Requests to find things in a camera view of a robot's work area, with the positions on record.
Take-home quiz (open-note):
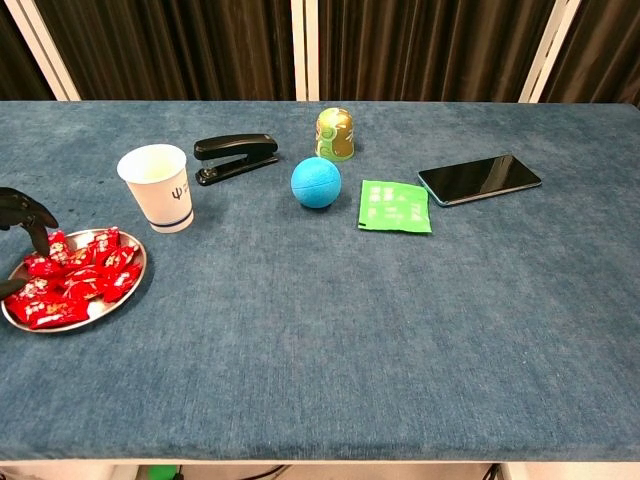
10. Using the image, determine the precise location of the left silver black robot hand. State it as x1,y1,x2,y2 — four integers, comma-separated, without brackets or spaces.
0,187,60,301

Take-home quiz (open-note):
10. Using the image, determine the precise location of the heap of red candies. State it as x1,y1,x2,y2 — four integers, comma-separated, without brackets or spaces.
3,226,144,330

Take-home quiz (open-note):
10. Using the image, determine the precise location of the white paper cup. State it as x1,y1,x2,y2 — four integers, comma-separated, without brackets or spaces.
116,143,195,234

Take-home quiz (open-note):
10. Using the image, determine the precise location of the round metal plate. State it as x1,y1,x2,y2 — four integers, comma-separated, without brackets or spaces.
0,228,148,333

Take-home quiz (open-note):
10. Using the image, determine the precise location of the black pleated curtain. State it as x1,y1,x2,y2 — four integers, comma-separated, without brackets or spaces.
34,0,296,101
542,0,640,107
0,0,56,101
318,0,556,104

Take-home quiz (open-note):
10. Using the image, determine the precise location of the black stapler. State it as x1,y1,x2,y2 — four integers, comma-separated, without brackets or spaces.
193,133,280,187

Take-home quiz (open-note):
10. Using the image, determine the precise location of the blue foam ball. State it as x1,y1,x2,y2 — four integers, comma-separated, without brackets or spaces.
290,156,343,209

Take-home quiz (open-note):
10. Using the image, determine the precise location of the blue table cloth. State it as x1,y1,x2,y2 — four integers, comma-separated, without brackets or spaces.
0,101,640,462

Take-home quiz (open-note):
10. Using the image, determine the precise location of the green gold domed tin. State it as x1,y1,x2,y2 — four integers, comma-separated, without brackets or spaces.
314,106,357,163

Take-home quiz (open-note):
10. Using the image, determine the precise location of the green sachet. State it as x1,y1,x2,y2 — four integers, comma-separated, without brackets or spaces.
357,179,433,234

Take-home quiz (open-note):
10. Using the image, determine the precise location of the black smartphone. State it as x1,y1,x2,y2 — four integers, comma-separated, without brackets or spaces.
417,153,543,207

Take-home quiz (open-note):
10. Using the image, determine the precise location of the white frame post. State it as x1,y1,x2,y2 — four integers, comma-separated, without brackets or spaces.
291,0,320,103
518,0,584,104
3,0,81,103

